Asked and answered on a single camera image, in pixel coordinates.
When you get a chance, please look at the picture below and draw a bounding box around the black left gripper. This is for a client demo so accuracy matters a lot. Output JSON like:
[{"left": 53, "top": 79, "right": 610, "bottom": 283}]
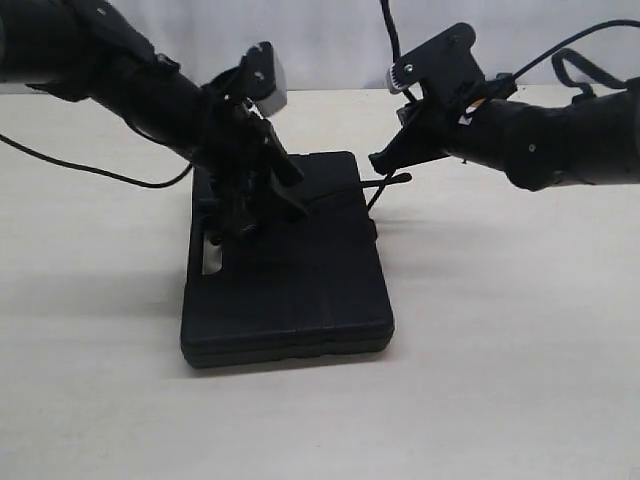
[{"left": 194, "top": 74, "right": 307, "bottom": 240}]

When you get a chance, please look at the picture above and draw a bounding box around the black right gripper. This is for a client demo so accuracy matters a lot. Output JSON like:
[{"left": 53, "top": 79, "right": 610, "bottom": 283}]
[{"left": 369, "top": 99, "right": 480, "bottom": 175}]

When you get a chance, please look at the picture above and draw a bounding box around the black braided rope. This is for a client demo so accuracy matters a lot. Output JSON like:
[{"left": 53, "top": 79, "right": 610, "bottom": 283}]
[{"left": 299, "top": 0, "right": 414, "bottom": 214}]

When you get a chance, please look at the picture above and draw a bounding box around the black plastic carrying case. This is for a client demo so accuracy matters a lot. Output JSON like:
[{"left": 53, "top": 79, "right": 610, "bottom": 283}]
[{"left": 180, "top": 151, "right": 395, "bottom": 369}]

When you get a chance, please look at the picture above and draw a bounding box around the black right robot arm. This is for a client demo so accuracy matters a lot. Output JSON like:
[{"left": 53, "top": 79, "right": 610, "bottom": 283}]
[{"left": 369, "top": 87, "right": 639, "bottom": 192}]

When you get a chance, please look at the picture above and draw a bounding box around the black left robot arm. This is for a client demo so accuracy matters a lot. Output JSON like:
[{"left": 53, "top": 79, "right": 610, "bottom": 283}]
[{"left": 1, "top": 1, "right": 306, "bottom": 239}]

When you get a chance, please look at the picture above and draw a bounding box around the white curtain backdrop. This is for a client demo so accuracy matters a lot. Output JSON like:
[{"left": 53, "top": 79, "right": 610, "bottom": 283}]
[{"left": 117, "top": 0, "right": 639, "bottom": 90}]

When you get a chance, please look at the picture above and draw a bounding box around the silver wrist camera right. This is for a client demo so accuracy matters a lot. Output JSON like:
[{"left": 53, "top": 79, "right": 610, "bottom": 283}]
[{"left": 386, "top": 22, "right": 486, "bottom": 107}]

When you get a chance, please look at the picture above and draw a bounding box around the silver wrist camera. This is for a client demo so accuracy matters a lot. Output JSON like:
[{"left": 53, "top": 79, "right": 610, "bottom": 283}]
[
  {"left": 244, "top": 41, "right": 288, "bottom": 117},
  {"left": 386, "top": 22, "right": 486, "bottom": 107}
]

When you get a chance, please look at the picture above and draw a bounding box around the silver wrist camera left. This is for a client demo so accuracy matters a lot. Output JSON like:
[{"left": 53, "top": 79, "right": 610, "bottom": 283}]
[{"left": 244, "top": 41, "right": 288, "bottom": 117}]

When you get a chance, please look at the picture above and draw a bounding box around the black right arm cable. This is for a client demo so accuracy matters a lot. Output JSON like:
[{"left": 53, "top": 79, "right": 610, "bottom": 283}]
[{"left": 494, "top": 18, "right": 640, "bottom": 99}]

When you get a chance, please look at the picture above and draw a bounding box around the thin black left cable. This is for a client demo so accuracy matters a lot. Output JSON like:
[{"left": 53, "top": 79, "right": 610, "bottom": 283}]
[{"left": 0, "top": 132, "right": 194, "bottom": 190}]

